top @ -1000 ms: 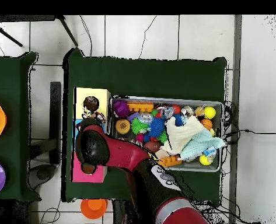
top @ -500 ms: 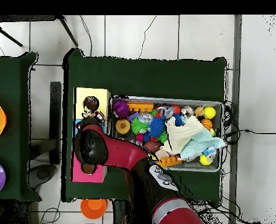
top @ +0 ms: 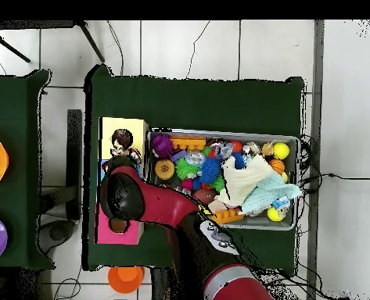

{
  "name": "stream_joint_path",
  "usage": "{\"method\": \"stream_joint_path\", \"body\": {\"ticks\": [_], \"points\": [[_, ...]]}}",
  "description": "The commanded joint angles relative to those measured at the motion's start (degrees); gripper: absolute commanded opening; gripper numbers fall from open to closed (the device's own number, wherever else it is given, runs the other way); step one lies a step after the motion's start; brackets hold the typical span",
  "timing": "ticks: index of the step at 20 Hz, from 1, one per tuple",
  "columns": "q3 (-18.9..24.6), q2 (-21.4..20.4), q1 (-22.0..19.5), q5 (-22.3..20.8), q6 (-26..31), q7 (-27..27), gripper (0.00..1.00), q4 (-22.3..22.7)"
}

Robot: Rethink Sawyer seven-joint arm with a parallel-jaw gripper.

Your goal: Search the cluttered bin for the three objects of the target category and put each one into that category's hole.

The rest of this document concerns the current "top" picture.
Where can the grey rounded floor base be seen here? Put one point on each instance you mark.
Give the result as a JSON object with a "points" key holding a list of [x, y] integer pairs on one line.
{"points": [[56, 232]]}

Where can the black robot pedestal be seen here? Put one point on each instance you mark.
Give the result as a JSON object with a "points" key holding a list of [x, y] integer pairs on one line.
{"points": [[161, 284]]}

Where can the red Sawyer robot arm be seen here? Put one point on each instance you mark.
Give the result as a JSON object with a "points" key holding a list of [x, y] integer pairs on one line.
{"points": [[165, 203]]}

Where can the yellow ball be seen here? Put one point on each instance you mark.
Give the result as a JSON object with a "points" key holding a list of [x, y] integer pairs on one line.
{"points": [[274, 215], [281, 151]]}

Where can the cream waffle cloth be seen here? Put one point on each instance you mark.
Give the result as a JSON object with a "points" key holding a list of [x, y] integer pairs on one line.
{"points": [[244, 178]]}

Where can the orange flat building brick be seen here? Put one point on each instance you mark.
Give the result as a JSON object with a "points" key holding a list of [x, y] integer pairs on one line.
{"points": [[187, 143]]}

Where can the large blue spiky ball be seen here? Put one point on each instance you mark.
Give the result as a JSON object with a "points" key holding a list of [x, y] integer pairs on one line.
{"points": [[210, 170]]}

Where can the wooden box with three holes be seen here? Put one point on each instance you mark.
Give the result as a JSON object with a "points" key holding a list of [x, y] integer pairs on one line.
{"points": [[137, 128]]}

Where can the dark green tablecloth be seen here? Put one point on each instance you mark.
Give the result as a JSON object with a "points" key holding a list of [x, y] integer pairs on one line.
{"points": [[187, 103], [15, 103]]}

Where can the light blue waffle cloth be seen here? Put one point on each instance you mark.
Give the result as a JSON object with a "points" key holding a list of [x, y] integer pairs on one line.
{"points": [[266, 193]]}

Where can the orange studded building block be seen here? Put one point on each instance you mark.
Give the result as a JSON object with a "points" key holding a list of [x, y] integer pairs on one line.
{"points": [[225, 216]]}

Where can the black tripod stand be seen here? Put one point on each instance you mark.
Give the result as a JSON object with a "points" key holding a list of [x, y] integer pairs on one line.
{"points": [[91, 42]]}

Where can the purple spiky toy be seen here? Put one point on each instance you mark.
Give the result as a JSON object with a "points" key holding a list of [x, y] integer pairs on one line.
{"points": [[162, 146]]}

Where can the green spiky ball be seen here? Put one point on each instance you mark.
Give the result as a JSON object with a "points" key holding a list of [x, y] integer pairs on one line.
{"points": [[184, 168]]}

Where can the orange cup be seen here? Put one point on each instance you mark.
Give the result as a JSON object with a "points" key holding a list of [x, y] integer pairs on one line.
{"points": [[125, 279]]}

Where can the black upright panel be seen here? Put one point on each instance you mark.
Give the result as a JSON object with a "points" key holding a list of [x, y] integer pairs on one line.
{"points": [[74, 156]]}

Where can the toy hamburger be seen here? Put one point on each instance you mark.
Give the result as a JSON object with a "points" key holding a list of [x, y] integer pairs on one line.
{"points": [[165, 169]]}

